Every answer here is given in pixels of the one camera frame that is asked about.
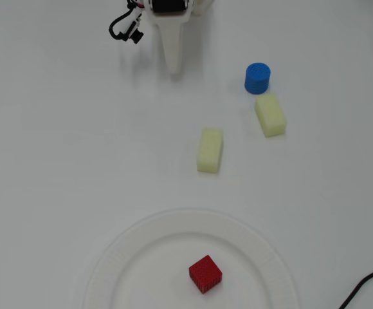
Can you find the red cube block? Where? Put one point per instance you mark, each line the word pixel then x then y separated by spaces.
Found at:
pixel 205 274

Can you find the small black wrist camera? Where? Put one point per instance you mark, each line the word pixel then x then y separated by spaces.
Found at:
pixel 135 34

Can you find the blue ribbed cylinder block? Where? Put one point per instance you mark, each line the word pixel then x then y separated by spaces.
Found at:
pixel 258 78

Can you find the pale yellow rectangular block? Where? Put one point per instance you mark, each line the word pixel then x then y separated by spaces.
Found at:
pixel 209 150
pixel 270 115

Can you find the white round plate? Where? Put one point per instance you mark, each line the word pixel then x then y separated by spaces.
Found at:
pixel 141 273

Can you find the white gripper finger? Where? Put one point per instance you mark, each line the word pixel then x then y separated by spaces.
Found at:
pixel 173 45

